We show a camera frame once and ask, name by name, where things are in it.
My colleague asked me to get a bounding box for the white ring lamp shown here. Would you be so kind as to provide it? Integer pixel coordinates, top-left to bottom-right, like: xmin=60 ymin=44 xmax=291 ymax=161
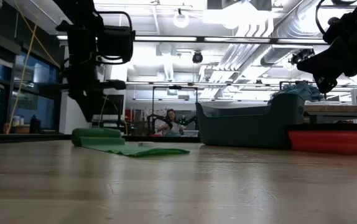
xmin=172 ymin=8 xmax=190 ymax=29

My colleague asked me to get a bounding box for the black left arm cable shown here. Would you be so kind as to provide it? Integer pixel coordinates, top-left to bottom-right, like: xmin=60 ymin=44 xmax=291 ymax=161
xmin=95 ymin=11 xmax=135 ymax=32

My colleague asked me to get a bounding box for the green elastic bandage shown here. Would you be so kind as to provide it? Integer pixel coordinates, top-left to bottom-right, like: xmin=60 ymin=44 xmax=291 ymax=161
xmin=71 ymin=127 xmax=191 ymax=158

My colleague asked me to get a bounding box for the hanging yellow cable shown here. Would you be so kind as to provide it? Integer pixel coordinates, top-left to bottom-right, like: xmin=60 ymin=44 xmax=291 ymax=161
xmin=6 ymin=18 xmax=39 ymax=134

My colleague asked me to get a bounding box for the orange container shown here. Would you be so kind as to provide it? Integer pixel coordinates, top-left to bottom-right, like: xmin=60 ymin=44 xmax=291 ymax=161
xmin=3 ymin=123 xmax=30 ymax=134

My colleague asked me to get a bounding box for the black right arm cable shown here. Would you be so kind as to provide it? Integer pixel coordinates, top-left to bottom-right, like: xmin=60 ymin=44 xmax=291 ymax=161
xmin=314 ymin=0 xmax=333 ymax=35

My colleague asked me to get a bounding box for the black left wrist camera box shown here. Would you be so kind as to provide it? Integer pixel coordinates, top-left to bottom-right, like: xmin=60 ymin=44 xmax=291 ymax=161
xmin=96 ymin=24 xmax=136 ymax=65

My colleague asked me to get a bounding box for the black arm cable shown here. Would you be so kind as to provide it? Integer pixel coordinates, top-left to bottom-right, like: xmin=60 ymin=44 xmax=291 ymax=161
xmin=95 ymin=11 xmax=135 ymax=32
xmin=314 ymin=0 xmax=333 ymax=35

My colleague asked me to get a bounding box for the black ceiling camera cluster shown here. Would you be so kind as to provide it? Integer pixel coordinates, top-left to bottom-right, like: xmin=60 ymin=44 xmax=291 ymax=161
xmin=289 ymin=48 xmax=316 ymax=66

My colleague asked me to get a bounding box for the blue cloth pile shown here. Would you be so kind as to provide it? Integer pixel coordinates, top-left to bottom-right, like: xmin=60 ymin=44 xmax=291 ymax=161
xmin=270 ymin=80 xmax=324 ymax=103

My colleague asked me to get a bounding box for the black table edge rail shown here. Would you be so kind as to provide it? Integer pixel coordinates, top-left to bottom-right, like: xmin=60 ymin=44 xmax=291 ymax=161
xmin=0 ymin=133 xmax=202 ymax=144

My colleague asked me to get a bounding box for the black bottle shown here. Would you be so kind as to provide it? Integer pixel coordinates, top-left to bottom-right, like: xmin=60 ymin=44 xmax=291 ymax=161
xmin=29 ymin=114 xmax=42 ymax=134

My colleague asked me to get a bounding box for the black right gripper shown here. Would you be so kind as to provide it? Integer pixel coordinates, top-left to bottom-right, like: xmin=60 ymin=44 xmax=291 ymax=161
xmin=296 ymin=35 xmax=357 ymax=94

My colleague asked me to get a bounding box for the silver ventilation duct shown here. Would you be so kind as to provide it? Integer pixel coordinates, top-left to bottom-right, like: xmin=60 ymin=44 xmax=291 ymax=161
xmin=261 ymin=0 xmax=353 ymax=68

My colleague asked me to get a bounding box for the wooden workbench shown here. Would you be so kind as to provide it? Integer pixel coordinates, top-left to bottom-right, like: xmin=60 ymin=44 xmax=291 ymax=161
xmin=302 ymin=105 xmax=357 ymax=124

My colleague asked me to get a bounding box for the long ceiling light strip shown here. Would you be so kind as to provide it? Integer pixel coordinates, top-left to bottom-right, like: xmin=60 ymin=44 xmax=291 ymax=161
xmin=56 ymin=34 xmax=330 ymax=45

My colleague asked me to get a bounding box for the red basin with black rim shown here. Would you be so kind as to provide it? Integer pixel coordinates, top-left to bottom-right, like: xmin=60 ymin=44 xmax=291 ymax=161
xmin=287 ymin=123 xmax=357 ymax=156

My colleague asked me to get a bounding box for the black metal frame stand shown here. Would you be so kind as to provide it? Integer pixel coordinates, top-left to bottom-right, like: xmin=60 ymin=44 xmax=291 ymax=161
xmin=151 ymin=85 xmax=199 ymax=135

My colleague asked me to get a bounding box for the person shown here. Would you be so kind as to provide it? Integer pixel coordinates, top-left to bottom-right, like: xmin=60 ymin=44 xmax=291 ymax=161
xmin=156 ymin=108 xmax=186 ymax=137

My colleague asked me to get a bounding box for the black monitor on stand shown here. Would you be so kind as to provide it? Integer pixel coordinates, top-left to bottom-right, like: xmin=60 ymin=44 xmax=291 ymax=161
xmin=102 ymin=94 xmax=125 ymax=116

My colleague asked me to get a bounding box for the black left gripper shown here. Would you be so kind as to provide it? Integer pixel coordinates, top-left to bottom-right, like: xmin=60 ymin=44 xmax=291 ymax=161
xmin=63 ymin=60 xmax=127 ymax=123

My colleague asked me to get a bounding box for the dark green plastic bin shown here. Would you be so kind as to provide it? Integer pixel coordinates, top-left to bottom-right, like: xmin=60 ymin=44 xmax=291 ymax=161
xmin=195 ymin=93 xmax=306 ymax=149

